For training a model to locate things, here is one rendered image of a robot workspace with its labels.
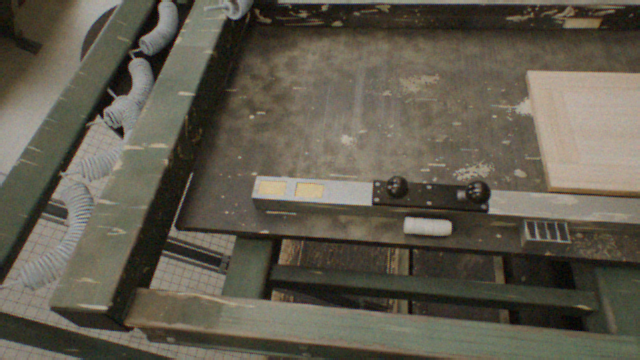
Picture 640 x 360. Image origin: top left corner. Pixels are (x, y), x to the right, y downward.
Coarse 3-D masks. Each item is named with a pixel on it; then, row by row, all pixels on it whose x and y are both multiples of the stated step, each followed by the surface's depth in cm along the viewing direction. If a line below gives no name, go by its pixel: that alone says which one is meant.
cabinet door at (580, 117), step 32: (544, 96) 93; (576, 96) 93; (608, 96) 92; (544, 128) 88; (576, 128) 88; (608, 128) 87; (544, 160) 84; (576, 160) 83; (608, 160) 83; (576, 192) 81; (608, 192) 80
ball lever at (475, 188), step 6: (480, 180) 66; (468, 186) 66; (474, 186) 65; (480, 186) 65; (486, 186) 65; (462, 192) 76; (468, 192) 66; (474, 192) 65; (480, 192) 65; (486, 192) 65; (462, 198) 76; (468, 198) 66; (474, 198) 65; (480, 198) 65; (486, 198) 65; (474, 204) 66; (480, 204) 66
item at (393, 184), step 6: (390, 180) 67; (396, 180) 67; (402, 180) 67; (390, 186) 67; (396, 186) 66; (402, 186) 66; (408, 186) 67; (390, 192) 67; (396, 192) 66; (402, 192) 66; (408, 192) 67; (396, 198) 67; (402, 198) 68
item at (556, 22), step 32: (256, 0) 112; (288, 0) 111; (320, 0) 110; (352, 0) 109; (384, 0) 108; (416, 0) 107; (448, 0) 106; (480, 0) 105; (512, 0) 104; (544, 0) 103; (576, 0) 102; (608, 0) 102
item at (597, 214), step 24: (288, 192) 81; (336, 192) 80; (360, 192) 80; (504, 192) 78; (360, 216) 82; (384, 216) 81; (408, 216) 80; (432, 216) 79; (456, 216) 78; (480, 216) 77; (504, 216) 76; (528, 216) 75; (552, 216) 74; (576, 216) 74; (600, 216) 74; (624, 216) 73
